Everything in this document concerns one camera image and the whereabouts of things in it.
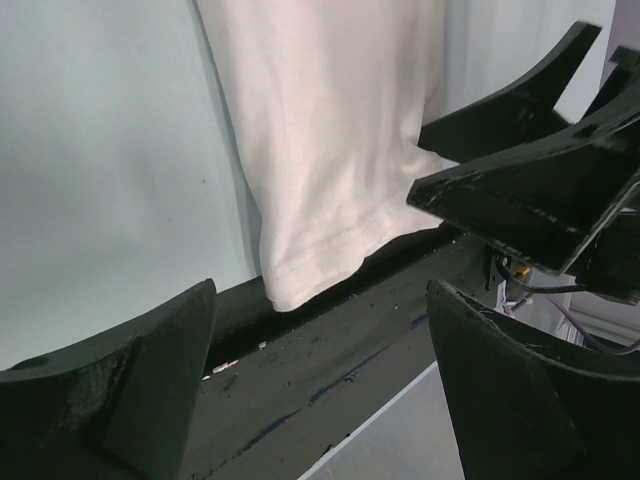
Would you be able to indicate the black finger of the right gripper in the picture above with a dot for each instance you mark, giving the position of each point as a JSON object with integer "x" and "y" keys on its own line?
{"x": 521, "y": 112}
{"x": 543, "y": 202}

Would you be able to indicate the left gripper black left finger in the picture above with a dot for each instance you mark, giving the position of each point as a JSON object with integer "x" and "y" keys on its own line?
{"x": 117, "y": 405}

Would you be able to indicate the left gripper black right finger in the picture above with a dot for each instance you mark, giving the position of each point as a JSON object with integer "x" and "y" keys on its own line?
{"x": 527, "y": 405}

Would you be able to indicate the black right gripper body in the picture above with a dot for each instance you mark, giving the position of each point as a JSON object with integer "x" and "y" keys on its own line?
{"x": 609, "y": 266}

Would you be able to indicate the white t-shirt with robot print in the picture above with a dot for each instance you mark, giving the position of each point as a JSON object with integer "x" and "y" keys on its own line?
{"x": 326, "y": 100}

